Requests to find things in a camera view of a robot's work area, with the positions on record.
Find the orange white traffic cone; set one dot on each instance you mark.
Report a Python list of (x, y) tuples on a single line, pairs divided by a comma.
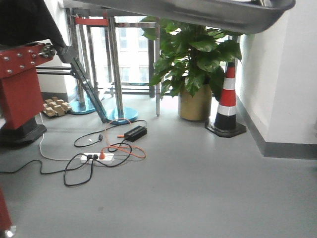
[(225, 124)]

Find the chrome stanchion with blue base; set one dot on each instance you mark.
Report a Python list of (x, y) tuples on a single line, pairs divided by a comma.
[(120, 114)]

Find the red machine column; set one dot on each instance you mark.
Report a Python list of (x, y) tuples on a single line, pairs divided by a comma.
[(20, 95)]

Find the black power adapter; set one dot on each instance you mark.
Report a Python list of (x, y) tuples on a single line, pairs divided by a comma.
[(135, 133)]

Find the black cloth cover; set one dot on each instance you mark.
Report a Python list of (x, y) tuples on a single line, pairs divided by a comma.
[(26, 21)]

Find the cardboard packing pieces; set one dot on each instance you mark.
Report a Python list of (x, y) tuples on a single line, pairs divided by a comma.
[(56, 107)]

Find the silver metal tray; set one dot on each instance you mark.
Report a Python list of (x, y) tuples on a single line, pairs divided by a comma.
[(244, 16)]

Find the white power strip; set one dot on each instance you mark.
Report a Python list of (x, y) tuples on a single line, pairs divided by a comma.
[(108, 158)]

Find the potted green plant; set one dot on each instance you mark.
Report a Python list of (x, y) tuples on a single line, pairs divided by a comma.
[(189, 64)]

